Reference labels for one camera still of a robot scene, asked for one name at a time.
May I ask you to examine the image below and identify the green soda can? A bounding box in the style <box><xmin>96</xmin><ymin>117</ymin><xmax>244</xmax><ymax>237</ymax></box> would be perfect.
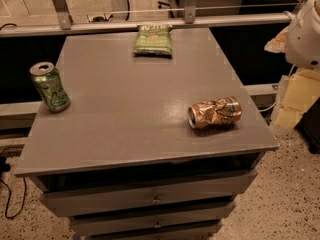
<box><xmin>29</xmin><ymin>62</ymin><xmax>71</xmax><ymax>113</ymax></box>

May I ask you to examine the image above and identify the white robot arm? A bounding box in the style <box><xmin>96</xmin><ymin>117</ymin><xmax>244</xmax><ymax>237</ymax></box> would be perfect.
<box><xmin>285</xmin><ymin>0</ymin><xmax>320</xmax><ymax>69</ymax></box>

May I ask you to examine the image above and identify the crushed orange soda can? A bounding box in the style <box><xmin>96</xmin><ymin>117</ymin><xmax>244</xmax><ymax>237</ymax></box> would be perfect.
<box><xmin>188</xmin><ymin>97</ymin><xmax>242</xmax><ymax>129</ymax></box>

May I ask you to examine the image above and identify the grey drawer cabinet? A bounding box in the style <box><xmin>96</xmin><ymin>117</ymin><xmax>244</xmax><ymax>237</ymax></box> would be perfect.
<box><xmin>14</xmin><ymin>27</ymin><xmax>280</xmax><ymax>240</ymax></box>

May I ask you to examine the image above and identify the green chip bag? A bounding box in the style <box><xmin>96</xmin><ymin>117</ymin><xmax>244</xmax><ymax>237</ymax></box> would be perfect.
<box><xmin>133</xmin><ymin>25</ymin><xmax>172</xmax><ymax>56</ymax></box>

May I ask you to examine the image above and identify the middle grey drawer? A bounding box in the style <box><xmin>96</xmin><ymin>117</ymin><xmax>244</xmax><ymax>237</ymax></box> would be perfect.
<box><xmin>71</xmin><ymin>200</ymin><xmax>235</xmax><ymax>236</ymax></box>

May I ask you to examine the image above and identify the grey drawer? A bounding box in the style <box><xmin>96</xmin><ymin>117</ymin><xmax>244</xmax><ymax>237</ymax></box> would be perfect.
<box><xmin>71</xmin><ymin>200</ymin><xmax>235</xmax><ymax>236</ymax></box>
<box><xmin>40</xmin><ymin>169</ymin><xmax>257</xmax><ymax>217</ymax></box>
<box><xmin>90</xmin><ymin>220</ymin><xmax>222</xmax><ymax>240</ymax></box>

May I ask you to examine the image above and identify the top grey drawer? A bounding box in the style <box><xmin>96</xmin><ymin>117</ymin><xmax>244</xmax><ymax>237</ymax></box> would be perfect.
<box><xmin>40</xmin><ymin>169</ymin><xmax>257</xmax><ymax>217</ymax></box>

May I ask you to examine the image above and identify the bottom grey drawer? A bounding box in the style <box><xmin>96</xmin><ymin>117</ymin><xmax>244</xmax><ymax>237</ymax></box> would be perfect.
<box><xmin>90</xmin><ymin>220</ymin><xmax>222</xmax><ymax>240</ymax></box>

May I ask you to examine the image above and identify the grey metal rail frame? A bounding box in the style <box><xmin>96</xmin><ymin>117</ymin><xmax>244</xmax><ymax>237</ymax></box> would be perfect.
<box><xmin>0</xmin><ymin>0</ymin><xmax>292</xmax><ymax>38</ymax></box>

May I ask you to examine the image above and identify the black floor cable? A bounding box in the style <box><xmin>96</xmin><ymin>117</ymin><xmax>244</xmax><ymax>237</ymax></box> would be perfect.
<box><xmin>0</xmin><ymin>146</ymin><xmax>28</xmax><ymax>220</ymax></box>

